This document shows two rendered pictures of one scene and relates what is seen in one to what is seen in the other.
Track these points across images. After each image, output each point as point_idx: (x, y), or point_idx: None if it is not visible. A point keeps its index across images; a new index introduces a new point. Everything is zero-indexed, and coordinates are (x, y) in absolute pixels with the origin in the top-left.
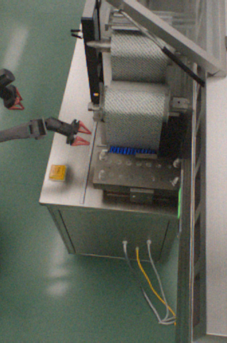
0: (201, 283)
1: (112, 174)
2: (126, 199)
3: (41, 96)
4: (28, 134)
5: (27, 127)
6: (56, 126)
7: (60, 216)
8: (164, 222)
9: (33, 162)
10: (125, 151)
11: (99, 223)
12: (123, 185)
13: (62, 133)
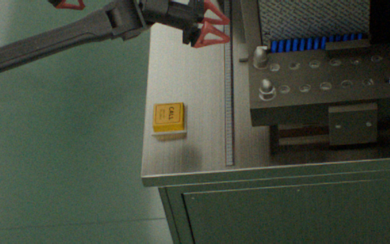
0: None
1: (286, 89)
2: (322, 143)
3: (87, 49)
4: (110, 28)
5: (105, 15)
6: (161, 7)
7: (185, 215)
8: None
9: (91, 178)
10: (303, 43)
11: (269, 219)
12: (313, 102)
13: (174, 22)
